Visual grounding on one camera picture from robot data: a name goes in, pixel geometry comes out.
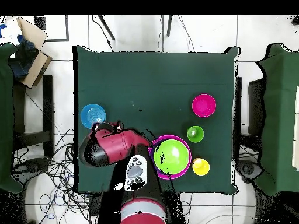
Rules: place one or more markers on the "purple bowl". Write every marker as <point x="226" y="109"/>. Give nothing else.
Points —
<point x="151" y="151"/>

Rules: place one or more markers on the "green bowl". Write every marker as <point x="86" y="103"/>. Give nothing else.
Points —
<point x="172" y="156"/>

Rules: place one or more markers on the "small translucent blue bowl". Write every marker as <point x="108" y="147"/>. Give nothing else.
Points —
<point x="91" y="115"/>

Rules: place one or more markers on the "large pink bowl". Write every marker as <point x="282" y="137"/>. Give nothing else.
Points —
<point x="184" y="172"/>

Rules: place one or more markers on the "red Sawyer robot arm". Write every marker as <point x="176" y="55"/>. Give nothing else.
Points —
<point x="116" y="144"/>

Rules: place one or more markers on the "green cup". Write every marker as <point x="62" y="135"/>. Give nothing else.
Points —
<point x="198" y="137"/>

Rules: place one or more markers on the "dark green tablecloth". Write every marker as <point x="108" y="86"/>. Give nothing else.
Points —
<point x="151" y="70"/>

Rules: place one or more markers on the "small pink bowl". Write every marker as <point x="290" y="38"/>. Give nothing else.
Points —
<point x="204" y="105"/>

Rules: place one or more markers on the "yellow cup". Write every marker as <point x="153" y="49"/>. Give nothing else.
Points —
<point x="201" y="167"/>

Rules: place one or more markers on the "black floor box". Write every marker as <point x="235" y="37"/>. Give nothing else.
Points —
<point x="95" y="205"/>

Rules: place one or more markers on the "black tripod leg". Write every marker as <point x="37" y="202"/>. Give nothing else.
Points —
<point x="106" y="27"/>
<point x="169" y="25"/>

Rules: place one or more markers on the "green cloth side table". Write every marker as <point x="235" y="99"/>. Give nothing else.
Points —
<point x="280" y="116"/>
<point x="5" y="116"/>

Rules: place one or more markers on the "dark blue bag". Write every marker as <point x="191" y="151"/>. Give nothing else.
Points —
<point x="23" y="60"/>

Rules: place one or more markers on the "cardboard box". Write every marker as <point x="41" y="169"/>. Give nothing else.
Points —
<point x="32" y="32"/>

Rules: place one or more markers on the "black chair frame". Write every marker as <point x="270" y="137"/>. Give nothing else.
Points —
<point x="48" y="105"/>
<point x="238" y="105"/>

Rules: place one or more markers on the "grey pedestal foot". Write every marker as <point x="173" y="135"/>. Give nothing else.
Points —
<point x="248" y="169"/>
<point x="32" y="164"/>

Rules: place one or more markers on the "black square frame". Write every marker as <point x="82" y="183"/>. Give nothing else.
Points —
<point x="67" y="28"/>

